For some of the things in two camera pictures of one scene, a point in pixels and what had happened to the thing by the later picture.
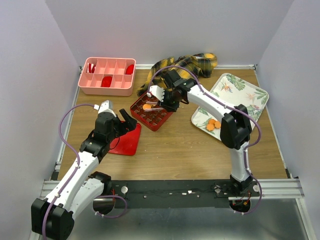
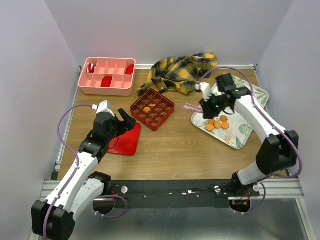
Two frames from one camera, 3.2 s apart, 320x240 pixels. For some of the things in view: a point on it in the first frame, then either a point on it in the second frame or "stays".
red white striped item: [91, 68] stays
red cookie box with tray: [153, 119] stays
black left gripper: [125, 126] stays
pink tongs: [154, 109] → [193, 108]
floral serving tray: [234, 92] stays
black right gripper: [166, 100] → [207, 109]
